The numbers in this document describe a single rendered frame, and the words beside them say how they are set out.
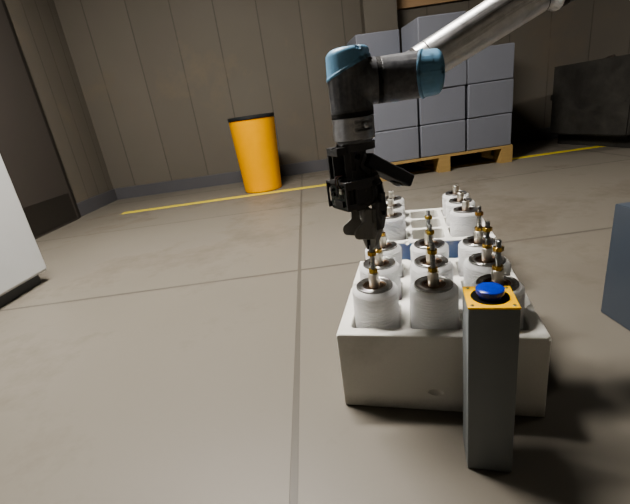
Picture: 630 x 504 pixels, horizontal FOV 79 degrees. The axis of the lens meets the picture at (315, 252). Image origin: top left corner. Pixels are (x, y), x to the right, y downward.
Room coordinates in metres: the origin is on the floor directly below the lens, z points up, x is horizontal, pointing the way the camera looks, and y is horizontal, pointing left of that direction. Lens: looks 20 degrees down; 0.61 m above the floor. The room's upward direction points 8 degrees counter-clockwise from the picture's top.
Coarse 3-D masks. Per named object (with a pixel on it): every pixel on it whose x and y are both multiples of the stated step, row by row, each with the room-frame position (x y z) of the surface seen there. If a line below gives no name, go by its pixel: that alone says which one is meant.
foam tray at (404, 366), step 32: (352, 288) 0.87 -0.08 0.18; (352, 320) 0.72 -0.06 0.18; (352, 352) 0.66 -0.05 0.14; (384, 352) 0.65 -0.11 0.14; (416, 352) 0.63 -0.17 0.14; (448, 352) 0.61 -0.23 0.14; (544, 352) 0.57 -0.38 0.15; (352, 384) 0.67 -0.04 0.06; (384, 384) 0.65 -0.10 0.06; (416, 384) 0.63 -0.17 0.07; (448, 384) 0.61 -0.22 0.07; (544, 384) 0.56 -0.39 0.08
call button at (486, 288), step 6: (486, 282) 0.52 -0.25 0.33; (492, 282) 0.52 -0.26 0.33; (480, 288) 0.50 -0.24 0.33; (486, 288) 0.50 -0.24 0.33; (492, 288) 0.50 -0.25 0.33; (498, 288) 0.50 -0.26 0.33; (504, 288) 0.50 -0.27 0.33; (480, 294) 0.50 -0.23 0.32; (486, 294) 0.49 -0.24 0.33; (492, 294) 0.49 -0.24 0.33; (498, 294) 0.49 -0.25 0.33; (486, 300) 0.49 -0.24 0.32; (492, 300) 0.49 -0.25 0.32
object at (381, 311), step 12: (396, 288) 0.71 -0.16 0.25; (360, 300) 0.69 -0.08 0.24; (372, 300) 0.68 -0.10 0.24; (384, 300) 0.68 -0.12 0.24; (396, 300) 0.69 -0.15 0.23; (360, 312) 0.70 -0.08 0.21; (372, 312) 0.68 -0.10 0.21; (384, 312) 0.68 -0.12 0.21; (396, 312) 0.69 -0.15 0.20; (360, 324) 0.70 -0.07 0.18; (372, 324) 0.68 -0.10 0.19; (384, 324) 0.68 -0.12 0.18; (396, 324) 0.69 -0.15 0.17
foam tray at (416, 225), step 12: (408, 216) 1.42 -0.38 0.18; (420, 216) 1.48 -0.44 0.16; (432, 216) 1.47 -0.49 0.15; (444, 216) 1.36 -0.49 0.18; (408, 228) 1.28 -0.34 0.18; (420, 228) 1.26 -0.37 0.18; (432, 228) 1.24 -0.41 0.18; (444, 228) 1.22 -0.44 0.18; (408, 240) 1.16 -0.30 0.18; (444, 240) 1.11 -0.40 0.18; (456, 240) 1.10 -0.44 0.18; (408, 252) 1.14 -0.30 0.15; (456, 252) 1.10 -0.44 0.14
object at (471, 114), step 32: (384, 32) 3.51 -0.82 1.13; (416, 32) 3.16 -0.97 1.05; (480, 64) 3.16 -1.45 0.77; (512, 64) 3.17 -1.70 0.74; (448, 96) 3.15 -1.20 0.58; (480, 96) 3.15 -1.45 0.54; (512, 96) 3.17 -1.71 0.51; (384, 128) 3.12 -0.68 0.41; (416, 128) 3.13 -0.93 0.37; (448, 128) 3.14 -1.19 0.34; (480, 128) 3.16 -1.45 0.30; (416, 160) 3.12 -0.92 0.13; (448, 160) 3.14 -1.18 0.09
